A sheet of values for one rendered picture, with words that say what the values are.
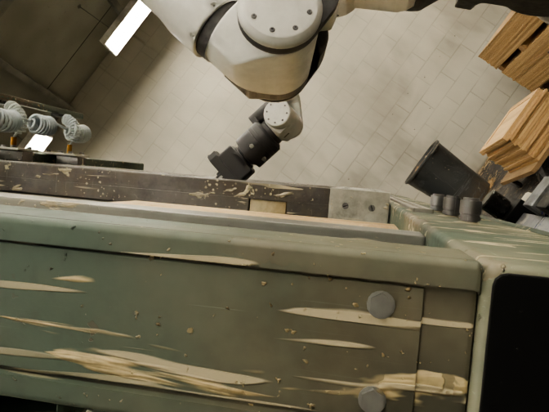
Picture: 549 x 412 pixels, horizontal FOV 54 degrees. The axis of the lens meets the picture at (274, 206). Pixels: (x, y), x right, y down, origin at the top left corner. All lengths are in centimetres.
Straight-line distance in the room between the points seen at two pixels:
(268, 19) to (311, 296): 29
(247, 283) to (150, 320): 6
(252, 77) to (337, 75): 593
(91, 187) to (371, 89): 537
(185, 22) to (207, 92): 595
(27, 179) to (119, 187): 23
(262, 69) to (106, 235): 28
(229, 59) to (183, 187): 71
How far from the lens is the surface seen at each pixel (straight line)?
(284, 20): 51
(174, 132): 646
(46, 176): 136
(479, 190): 529
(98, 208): 61
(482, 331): 31
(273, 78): 56
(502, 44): 568
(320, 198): 116
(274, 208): 117
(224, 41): 54
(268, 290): 30
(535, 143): 401
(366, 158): 625
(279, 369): 31
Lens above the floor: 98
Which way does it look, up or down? 6 degrees up
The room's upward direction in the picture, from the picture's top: 54 degrees counter-clockwise
